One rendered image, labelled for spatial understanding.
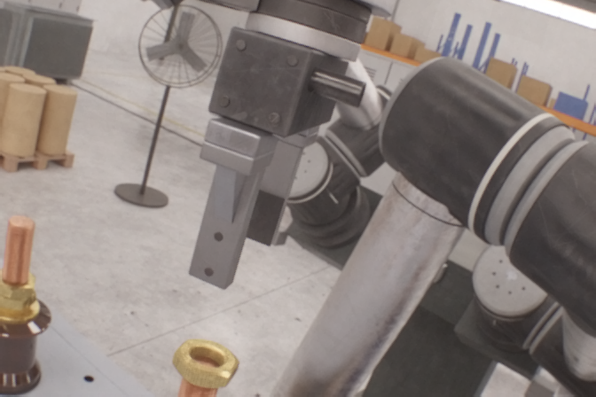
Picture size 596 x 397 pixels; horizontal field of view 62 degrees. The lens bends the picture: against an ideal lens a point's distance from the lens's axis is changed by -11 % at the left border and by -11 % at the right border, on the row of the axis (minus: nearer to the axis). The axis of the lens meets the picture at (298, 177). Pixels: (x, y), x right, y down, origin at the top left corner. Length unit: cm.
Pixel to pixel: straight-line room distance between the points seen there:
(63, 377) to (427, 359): 203
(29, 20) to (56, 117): 420
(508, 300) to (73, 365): 94
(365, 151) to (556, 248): 118
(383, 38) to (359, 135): 723
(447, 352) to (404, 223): 193
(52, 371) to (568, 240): 60
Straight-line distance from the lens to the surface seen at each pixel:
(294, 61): 29
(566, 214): 49
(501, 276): 132
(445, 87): 56
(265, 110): 29
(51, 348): 76
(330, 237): 181
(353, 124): 160
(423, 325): 251
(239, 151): 28
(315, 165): 157
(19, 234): 59
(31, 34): 948
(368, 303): 63
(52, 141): 557
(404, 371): 262
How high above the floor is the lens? 182
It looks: 13 degrees down
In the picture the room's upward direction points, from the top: 18 degrees clockwise
